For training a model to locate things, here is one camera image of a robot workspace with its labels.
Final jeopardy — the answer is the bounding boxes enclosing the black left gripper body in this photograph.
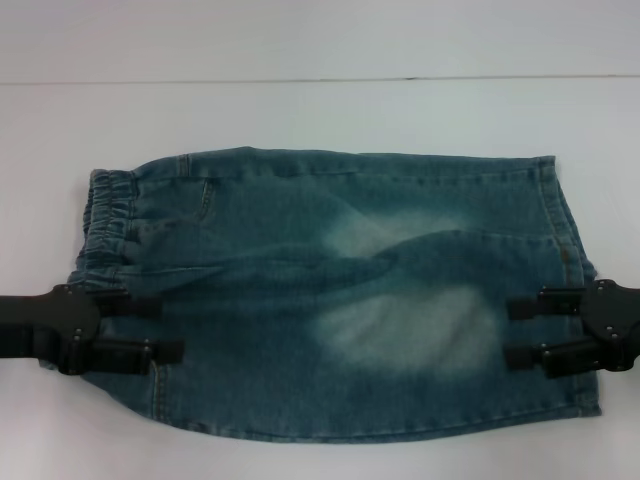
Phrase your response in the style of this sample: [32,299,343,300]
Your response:
[0,282,104,375]

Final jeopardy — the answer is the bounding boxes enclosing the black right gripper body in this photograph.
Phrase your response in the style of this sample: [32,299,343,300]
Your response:
[578,278,640,374]

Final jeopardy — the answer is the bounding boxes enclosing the blue denim shorts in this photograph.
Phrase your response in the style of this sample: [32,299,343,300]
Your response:
[42,145,601,431]

